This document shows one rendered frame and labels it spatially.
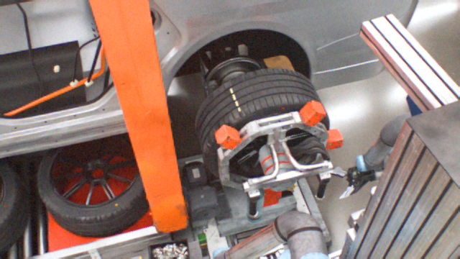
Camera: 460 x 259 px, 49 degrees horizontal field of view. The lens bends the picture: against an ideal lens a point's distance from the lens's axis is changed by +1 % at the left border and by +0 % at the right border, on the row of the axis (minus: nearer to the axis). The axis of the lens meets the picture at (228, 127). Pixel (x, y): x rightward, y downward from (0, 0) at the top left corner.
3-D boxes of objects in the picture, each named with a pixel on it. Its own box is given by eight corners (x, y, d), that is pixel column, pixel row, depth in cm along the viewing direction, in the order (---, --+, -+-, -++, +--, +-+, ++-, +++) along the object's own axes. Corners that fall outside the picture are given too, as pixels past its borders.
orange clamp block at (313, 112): (308, 114, 238) (320, 102, 232) (314, 127, 233) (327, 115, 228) (297, 111, 234) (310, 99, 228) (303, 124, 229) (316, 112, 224)
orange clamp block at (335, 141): (319, 139, 258) (336, 136, 259) (325, 152, 253) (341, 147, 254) (320, 132, 252) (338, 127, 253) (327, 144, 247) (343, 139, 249)
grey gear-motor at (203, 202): (206, 173, 333) (203, 142, 305) (222, 229, 308) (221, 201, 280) (179, 179, 330) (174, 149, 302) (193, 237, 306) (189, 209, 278)
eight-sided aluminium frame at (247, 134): (315, 166, 276) (328, 103, 233) (319, 176, 272) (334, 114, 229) (219, 190, 268) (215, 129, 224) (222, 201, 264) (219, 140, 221)
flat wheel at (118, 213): (129, 128, 333) (123, 105, 314) (177, 202, 299) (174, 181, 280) (32, 174, 312) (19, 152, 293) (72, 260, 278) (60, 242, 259)
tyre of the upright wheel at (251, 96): (242, 162, 301) (334, 101, 277) (254, 196, 287) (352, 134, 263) (167, 122, 253) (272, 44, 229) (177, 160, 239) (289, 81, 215)
